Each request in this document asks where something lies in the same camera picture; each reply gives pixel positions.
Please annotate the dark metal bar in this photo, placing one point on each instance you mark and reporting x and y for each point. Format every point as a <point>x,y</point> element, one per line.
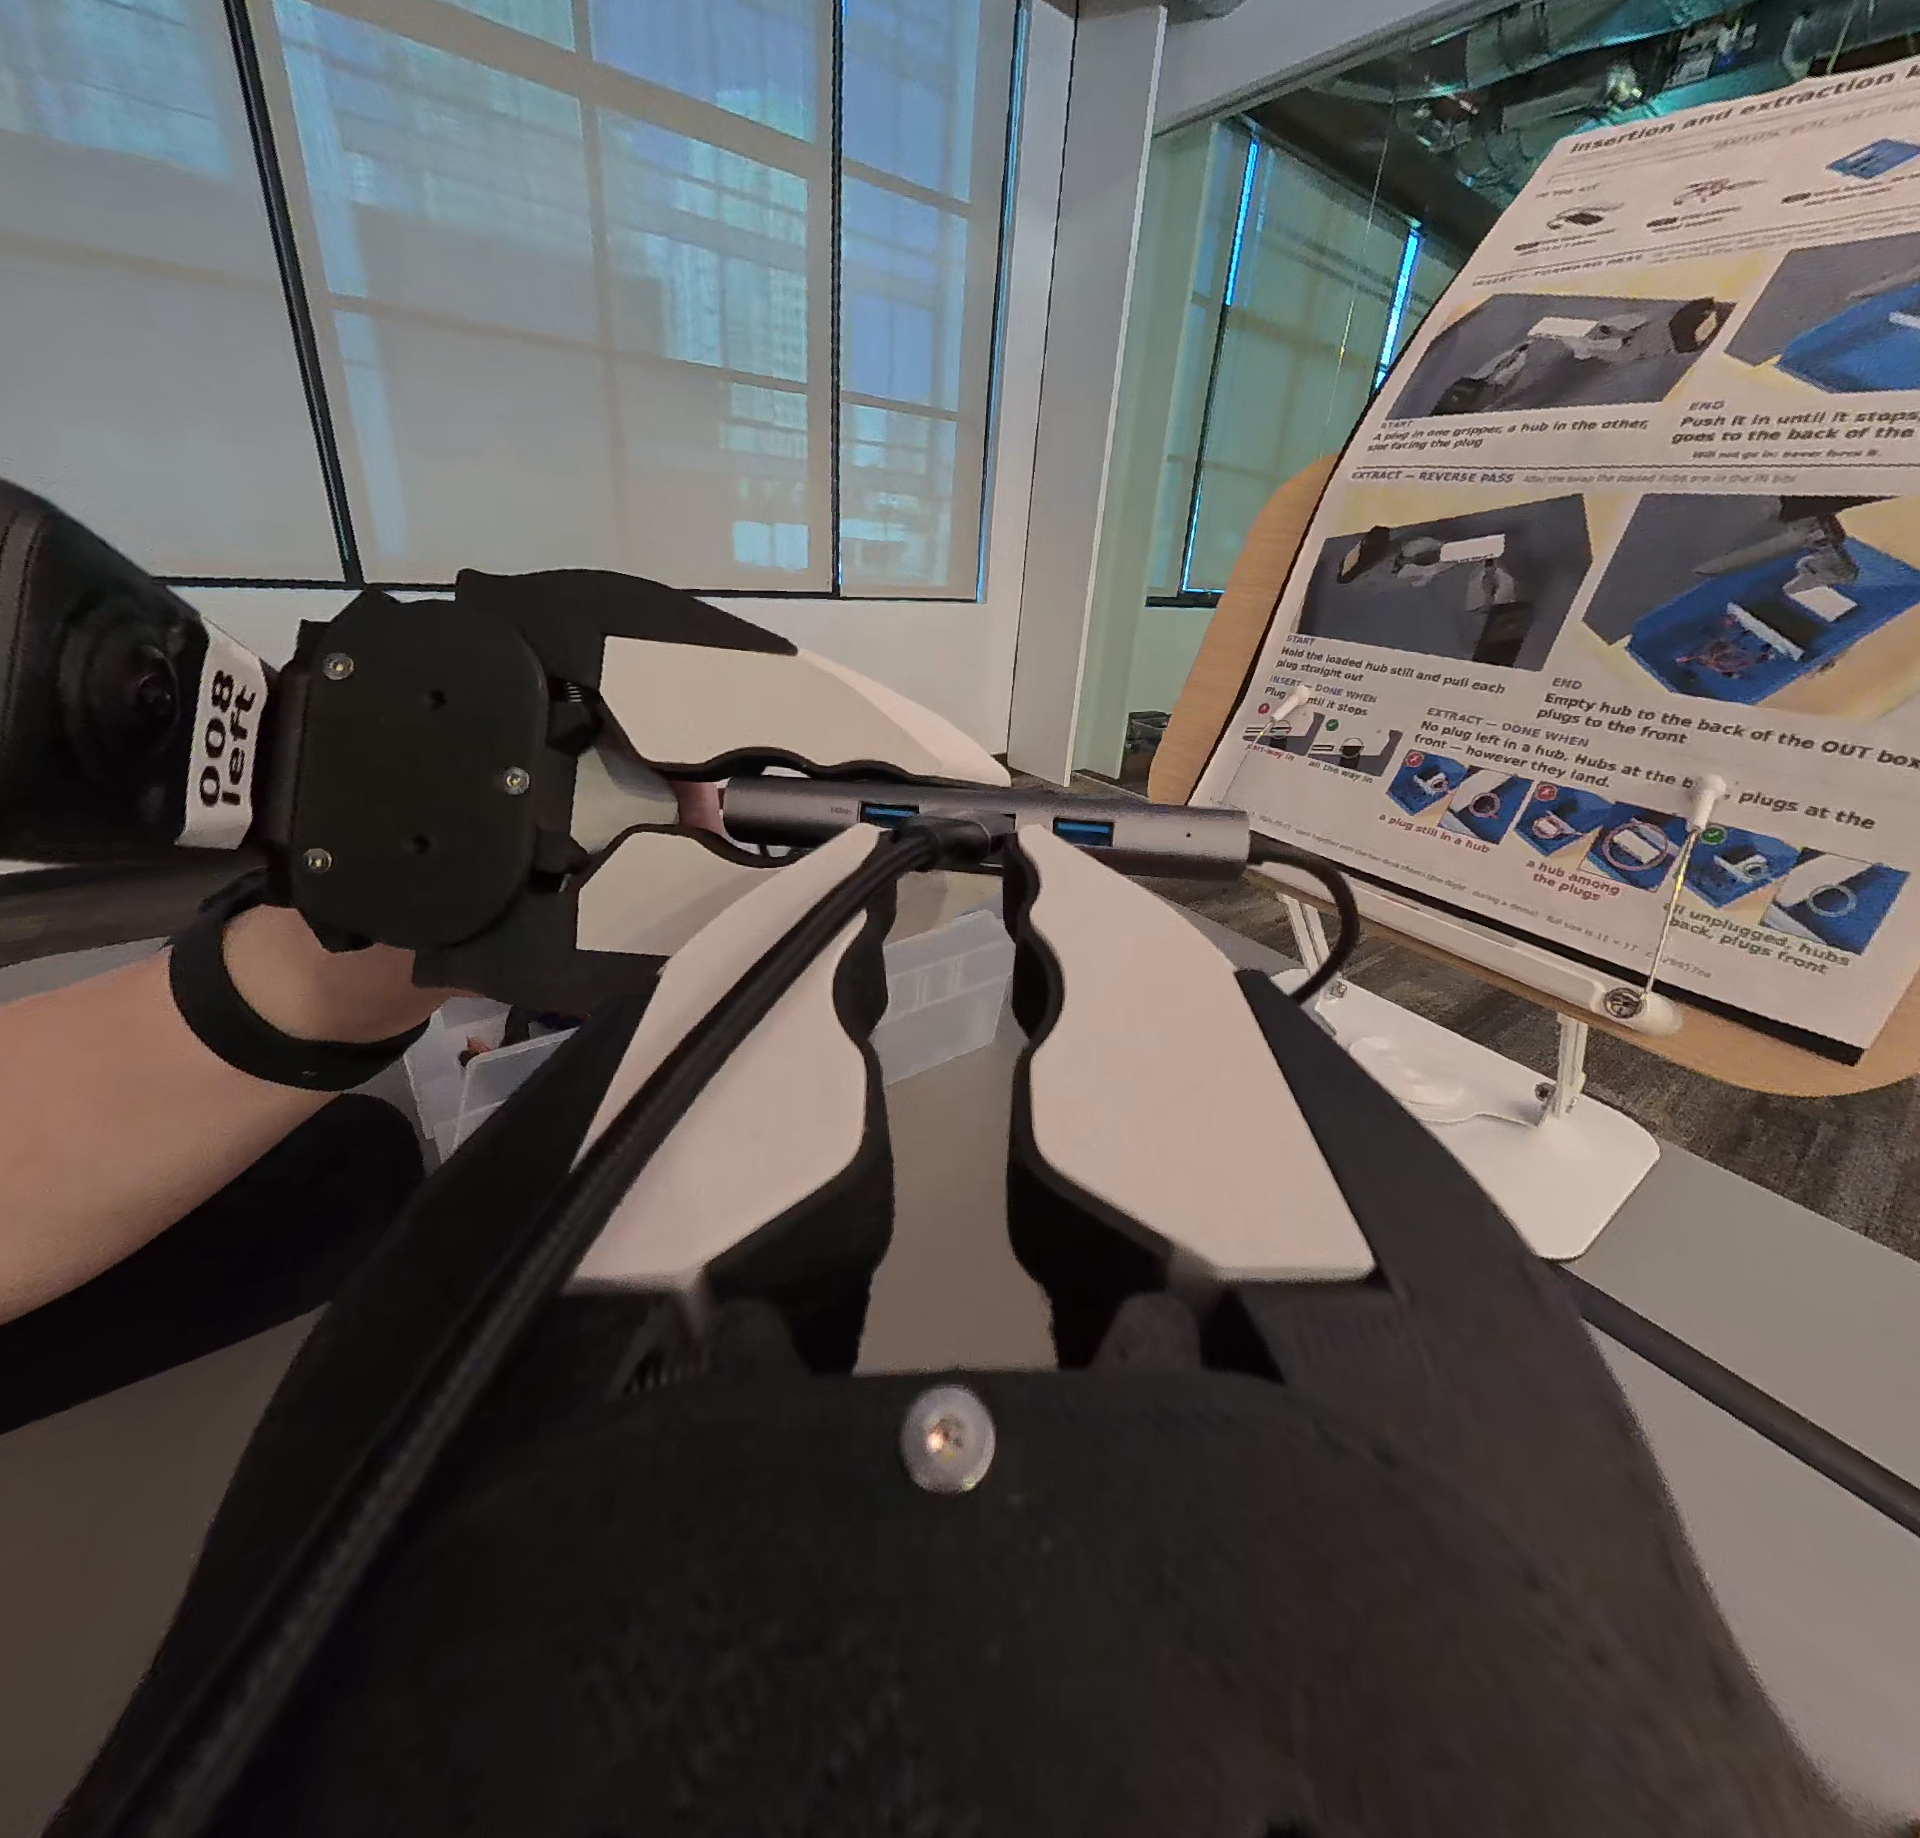
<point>1770,1419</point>

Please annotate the printed instruction poster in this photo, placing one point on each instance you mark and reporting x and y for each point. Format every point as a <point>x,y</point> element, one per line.
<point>1650,593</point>

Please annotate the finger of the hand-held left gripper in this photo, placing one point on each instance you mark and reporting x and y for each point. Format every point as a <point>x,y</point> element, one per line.
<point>661,894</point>
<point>809,714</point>

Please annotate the person's left hand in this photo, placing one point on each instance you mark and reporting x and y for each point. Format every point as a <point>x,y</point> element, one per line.
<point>344,991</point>

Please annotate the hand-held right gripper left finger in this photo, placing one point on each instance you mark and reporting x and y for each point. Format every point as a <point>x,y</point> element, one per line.
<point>722,1118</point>

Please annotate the grey slim USB hub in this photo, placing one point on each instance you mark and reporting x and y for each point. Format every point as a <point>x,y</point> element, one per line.
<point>1138,828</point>

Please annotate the black wrist band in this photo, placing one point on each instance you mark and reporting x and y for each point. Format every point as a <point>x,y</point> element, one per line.
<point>302,1059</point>

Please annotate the clear plastic bin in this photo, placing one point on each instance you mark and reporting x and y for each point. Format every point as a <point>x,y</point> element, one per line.
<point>945,984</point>

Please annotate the black mesh wrist rest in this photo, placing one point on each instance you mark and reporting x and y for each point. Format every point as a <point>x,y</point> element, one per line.
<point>225,1270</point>

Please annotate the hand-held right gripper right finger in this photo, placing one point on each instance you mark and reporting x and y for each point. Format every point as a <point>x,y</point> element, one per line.
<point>1199,1104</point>

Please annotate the window with white blinds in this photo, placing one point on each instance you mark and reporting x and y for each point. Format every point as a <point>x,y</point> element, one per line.
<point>526,293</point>

